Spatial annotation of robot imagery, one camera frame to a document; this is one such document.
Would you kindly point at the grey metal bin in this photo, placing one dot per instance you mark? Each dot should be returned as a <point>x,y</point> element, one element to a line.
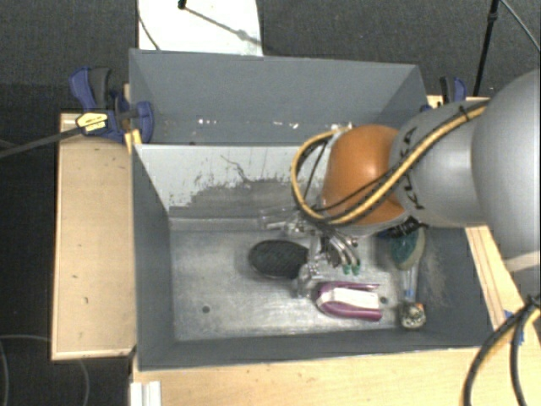
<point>220,303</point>

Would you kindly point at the purple and white tool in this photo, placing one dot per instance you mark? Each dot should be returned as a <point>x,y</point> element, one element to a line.
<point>351,300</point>

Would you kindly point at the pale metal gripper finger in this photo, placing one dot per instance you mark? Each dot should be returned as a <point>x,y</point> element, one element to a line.
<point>307,275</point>
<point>284,222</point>

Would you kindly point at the pale wood board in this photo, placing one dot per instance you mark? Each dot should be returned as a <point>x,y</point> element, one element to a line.
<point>95,248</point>

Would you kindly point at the black oval pad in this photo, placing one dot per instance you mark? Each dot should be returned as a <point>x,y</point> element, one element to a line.
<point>274,259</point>

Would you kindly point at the clear plastic tube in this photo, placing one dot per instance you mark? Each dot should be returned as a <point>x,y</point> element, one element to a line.
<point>409,286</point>

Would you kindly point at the teal and white brush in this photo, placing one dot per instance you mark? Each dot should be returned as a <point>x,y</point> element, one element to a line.
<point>406,248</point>

